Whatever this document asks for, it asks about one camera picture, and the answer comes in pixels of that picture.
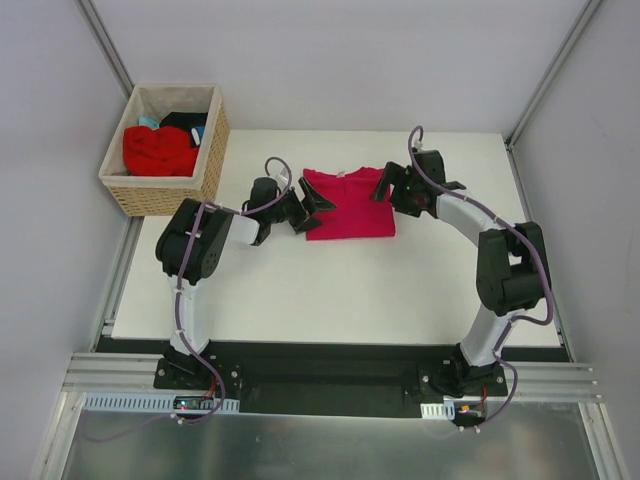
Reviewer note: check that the black t shirt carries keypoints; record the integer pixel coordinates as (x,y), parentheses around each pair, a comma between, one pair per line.
(193,123)

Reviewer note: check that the left white cable duct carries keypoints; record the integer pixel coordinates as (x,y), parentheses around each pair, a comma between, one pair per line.
(158,403)

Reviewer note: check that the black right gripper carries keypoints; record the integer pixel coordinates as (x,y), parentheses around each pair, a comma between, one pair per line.
(396,187)

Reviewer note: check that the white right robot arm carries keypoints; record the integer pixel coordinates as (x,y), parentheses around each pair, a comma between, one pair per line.
(511,263)

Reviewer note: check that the wicker basket with liner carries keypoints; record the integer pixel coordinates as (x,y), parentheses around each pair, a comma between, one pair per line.
(161,196)

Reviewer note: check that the aluminium frame rail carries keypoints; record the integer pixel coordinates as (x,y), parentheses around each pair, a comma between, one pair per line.
(544,374)

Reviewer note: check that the red t shirt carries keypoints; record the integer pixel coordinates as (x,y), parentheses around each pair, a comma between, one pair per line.
(163,152)

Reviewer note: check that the white cable duct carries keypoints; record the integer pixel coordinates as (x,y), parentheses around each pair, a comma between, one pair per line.
(158,403)
(438,411)

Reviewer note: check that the aluminium frame post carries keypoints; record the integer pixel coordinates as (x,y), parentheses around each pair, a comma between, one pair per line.
(577,31)
(103,39)

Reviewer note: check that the left aluminium frame post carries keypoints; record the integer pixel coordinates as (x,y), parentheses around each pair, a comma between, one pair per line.
(103,39)

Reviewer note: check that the magenta pink t shirt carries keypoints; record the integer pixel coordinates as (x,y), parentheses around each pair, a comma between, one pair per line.
(356,215)

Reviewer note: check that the right white cable duct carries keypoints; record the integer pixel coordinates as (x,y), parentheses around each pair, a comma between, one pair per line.
(438,411)

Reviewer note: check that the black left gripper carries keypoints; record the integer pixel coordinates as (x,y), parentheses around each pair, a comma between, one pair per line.
(301,211)

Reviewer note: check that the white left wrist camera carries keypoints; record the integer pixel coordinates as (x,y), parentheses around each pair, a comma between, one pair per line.
(282,177)

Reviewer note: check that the right aluminium frame post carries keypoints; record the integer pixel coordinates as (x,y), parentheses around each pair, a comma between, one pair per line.
(577,31)

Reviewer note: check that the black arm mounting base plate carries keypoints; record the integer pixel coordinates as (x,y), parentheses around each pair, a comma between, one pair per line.
(385,381)

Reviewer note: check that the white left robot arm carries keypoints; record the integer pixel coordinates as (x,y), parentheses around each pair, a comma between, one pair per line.
(190,249)

